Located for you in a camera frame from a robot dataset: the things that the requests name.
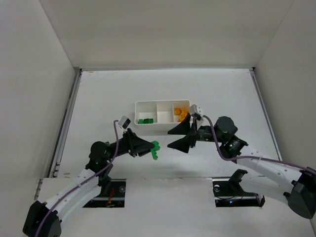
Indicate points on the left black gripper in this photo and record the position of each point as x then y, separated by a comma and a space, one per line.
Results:
131, 143

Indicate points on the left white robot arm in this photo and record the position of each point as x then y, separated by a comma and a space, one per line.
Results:
47, 219

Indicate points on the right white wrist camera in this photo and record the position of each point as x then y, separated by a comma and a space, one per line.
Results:
196, 112

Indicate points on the green yellow lego block pair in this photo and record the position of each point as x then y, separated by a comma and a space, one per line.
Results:
155, 149

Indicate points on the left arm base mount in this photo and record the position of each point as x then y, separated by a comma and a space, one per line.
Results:
111, 197

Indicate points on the long yellow lego brick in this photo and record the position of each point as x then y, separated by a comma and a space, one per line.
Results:
178, 111

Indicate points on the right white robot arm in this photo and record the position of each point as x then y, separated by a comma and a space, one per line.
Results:
291, 184

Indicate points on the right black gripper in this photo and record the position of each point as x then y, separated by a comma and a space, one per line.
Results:
193, 135

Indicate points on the white three-compartment tray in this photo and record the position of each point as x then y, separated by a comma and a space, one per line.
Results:
162, 113

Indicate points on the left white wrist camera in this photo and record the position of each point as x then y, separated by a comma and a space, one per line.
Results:
124, 122

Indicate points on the yellow lego piece with flower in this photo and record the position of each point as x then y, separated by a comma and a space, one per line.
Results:
182, 115

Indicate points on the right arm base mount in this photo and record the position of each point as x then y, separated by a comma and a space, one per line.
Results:
228, 192

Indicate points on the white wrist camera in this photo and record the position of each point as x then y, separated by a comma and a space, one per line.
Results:
196, 112
124, 122

